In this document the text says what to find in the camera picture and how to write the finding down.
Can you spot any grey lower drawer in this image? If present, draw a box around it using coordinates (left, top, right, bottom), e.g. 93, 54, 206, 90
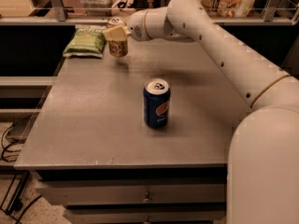
64, 203, 226, 224

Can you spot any green jalapeno chip bag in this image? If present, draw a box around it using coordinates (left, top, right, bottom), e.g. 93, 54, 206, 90
63, 25, 106, 58

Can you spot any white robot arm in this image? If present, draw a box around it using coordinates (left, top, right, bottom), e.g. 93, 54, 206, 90
104, 0, 299, 224

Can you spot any grey upper drawer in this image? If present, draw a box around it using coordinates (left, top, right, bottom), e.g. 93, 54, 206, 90
36, 179, 226, 205

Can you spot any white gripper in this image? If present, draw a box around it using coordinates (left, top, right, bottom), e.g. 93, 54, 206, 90
103, 7, 175, 41

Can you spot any black floor cables left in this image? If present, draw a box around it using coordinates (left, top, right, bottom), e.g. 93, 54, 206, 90
0, 115, 43, 224

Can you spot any orange soda can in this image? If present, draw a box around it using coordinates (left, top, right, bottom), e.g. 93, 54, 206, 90
107, 17, 128, 57

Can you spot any grey drawer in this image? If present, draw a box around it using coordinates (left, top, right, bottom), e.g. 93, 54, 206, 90
64, 203, 226, 224
36, 179, 226, 205

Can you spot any blue Pepsi can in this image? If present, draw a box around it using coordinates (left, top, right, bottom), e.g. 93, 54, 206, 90
143, 78, 171, 128

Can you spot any grey metal shelf rail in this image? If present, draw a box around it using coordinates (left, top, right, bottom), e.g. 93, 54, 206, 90
0, 0, 299, 26

